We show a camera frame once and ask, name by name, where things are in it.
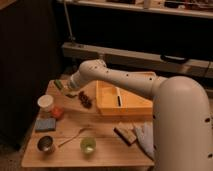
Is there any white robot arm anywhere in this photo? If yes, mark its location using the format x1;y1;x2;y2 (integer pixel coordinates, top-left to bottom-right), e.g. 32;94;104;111
68;59;213;171

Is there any white paper cup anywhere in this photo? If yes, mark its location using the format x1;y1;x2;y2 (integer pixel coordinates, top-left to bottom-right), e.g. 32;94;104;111
37;95;54;112

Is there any green plastic cup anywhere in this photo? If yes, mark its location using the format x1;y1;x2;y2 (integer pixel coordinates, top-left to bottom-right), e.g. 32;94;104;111
80;137;96;155

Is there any metal cup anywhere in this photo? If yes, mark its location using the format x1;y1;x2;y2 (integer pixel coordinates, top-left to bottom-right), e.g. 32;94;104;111
37;136;55;154

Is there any orange round object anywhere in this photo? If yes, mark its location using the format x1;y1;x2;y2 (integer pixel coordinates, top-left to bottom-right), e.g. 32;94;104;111
51;107;64;120

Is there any yellow wooden tray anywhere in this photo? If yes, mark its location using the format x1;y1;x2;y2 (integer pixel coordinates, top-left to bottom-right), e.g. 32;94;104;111
96;81;153;116

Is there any metal vertical pole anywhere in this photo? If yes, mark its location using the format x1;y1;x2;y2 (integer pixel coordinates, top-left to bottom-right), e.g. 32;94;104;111
63;0;76;45

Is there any wooden spoon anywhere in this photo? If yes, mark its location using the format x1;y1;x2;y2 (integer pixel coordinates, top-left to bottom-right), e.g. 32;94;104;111
58;127;91;148

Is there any blue sponge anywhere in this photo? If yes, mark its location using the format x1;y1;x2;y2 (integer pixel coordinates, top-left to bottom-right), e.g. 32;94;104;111
35;118;56;132

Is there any grey cloth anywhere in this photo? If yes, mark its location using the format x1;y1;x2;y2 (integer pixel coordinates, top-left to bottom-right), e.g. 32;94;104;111
134;122;154;160

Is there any wooden shelf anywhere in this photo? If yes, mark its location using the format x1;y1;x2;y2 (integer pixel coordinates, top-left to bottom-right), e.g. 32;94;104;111
56;0;213;19

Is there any grey metal rail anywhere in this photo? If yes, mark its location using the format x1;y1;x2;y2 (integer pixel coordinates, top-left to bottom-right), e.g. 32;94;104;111
62;42;213;79

